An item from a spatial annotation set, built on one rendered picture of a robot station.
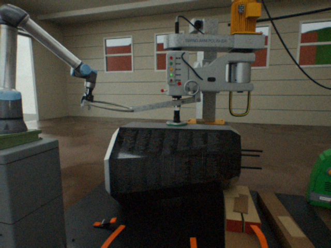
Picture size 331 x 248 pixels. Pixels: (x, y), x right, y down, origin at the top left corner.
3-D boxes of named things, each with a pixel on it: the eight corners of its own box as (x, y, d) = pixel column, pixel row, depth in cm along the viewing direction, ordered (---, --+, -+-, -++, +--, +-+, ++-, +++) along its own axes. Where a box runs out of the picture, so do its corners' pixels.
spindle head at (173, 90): (199, 97, 229) (200, 54, 223) (204, 98, 207) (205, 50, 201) (166, 97, 226) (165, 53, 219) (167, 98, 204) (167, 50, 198)
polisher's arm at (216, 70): (244, 101, 233) (246, 54, 226) (254, 102, 210) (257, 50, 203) (178, 101, 227) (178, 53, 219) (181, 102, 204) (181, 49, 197)
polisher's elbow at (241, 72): (226, 83, 225) (227, 64, 222) (241, 83, 232) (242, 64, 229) (239, 82, 207) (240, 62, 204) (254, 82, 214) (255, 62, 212)
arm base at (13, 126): (6, 134, 130) (5, 118, 129) (-16, 133, 135) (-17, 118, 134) (34, 130, 148) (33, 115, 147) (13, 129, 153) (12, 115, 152)
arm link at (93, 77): (85, 66, 192) (95, 69, 198) (82, 80, 193) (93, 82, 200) (88, 67, 185) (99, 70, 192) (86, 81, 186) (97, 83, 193)
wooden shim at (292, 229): (276, 217, 180) (276, 215, 180) (288, 218, 180) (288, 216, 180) (291, 237, 156) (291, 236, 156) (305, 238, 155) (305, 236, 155)
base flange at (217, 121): (189, 120, 316) (189, 117, 315) (223, 121, 305) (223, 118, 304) (184, 126, 268) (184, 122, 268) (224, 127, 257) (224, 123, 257)
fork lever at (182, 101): (197, 100, 228) (197, 95, 227) (201, 101, 209) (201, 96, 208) (133, 111, 223) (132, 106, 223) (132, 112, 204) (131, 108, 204)
